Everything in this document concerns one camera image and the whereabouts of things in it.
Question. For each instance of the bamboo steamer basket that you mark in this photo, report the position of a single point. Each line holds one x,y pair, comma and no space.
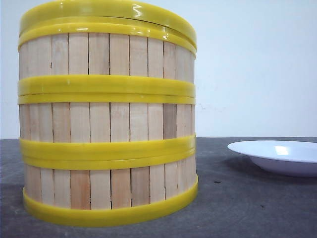
111,198
86,136
81,59

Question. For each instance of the yellow rimmed bamboo steamer lid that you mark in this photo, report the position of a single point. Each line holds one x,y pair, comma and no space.
128,17

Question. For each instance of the white plate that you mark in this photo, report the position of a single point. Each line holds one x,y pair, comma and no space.
292,158

